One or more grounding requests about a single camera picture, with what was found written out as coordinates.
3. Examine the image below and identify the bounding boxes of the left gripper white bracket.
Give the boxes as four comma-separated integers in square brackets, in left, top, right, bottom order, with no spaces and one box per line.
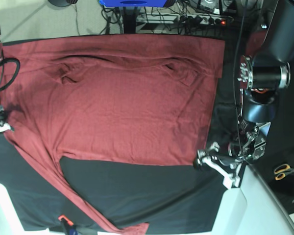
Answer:
[193,141,243,189]

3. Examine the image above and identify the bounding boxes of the dark red long-sleeve shirt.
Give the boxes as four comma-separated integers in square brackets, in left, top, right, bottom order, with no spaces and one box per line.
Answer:
[0,34,225,235]

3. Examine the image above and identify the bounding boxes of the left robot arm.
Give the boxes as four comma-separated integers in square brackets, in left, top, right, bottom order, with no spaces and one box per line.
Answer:
[194,0,294,189]

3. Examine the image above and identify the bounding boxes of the black table cloth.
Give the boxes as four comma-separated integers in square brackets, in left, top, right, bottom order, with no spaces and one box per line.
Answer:
[0,34,294,232]

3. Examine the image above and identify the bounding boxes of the white foam block right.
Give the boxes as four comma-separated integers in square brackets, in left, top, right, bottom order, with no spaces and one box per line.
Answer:
[211,166,294,235]

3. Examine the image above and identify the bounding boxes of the blue and orange clamp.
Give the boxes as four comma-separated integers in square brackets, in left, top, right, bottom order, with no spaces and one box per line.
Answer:
[58,215,79,235]

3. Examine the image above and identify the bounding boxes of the white power strip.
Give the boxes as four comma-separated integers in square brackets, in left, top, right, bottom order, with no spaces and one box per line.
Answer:
[136,13,234,26]

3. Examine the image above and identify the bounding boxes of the blue plastic bin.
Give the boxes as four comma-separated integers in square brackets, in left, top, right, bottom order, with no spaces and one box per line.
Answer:
[99,0,175,7]

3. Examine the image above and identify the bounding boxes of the yellow handled scissors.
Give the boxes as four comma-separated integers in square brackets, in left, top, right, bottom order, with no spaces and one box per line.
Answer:
[273,164,294,181]

